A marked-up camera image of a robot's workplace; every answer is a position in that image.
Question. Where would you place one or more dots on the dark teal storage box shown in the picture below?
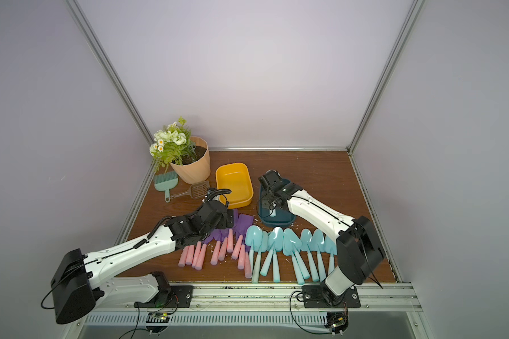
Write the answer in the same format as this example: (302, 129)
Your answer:
(280, 216)

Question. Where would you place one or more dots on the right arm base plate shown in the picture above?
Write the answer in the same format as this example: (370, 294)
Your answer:
(315, 296)

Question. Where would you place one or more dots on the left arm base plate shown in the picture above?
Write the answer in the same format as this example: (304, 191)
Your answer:
(177, 296)

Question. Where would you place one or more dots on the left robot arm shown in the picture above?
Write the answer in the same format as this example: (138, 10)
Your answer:
(84, 282)

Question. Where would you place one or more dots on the purple pointed shovel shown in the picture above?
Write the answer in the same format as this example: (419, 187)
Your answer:
(218, 237)

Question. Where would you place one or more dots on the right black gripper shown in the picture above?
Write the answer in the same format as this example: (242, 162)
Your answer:
(269, 197)

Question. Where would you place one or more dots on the left circuit board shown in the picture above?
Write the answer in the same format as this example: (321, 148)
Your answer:
(157, 322)

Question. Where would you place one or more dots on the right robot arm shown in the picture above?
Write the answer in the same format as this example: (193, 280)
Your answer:
(359, 248)

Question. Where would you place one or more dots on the purple shovel far left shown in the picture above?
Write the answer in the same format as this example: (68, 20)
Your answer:
(183, 257)

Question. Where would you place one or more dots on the artificial flower plant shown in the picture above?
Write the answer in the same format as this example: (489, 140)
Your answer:
(173, 145)

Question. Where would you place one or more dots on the beige flower pot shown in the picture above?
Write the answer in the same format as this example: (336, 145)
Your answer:
(199, 169)

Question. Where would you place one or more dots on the purple square shovel pink handle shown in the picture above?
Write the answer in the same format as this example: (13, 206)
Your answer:
(233, 219)

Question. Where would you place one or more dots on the yellow storage box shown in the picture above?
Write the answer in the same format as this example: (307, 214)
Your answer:
(236, 177)

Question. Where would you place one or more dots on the green small brush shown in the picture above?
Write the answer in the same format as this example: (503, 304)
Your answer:
(165, 183)

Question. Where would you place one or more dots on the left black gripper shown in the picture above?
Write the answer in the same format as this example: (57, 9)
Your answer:
(224, 222)

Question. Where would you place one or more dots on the right circuit board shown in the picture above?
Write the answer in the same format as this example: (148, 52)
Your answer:
(337, 323)

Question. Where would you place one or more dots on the teal shovel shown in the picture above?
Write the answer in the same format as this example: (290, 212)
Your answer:
(268, 261)
(306, 237)
(289, 251)
(317, 244)
(331, 249)
(304, 271)
(258, 259)
(277, 238)
(253, 240)

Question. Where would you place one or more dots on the circuit board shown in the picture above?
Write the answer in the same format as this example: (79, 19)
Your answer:
(337, 323)
(157, 322)

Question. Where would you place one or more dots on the aluminium front rail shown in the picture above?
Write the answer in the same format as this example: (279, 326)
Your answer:
(265, 297)

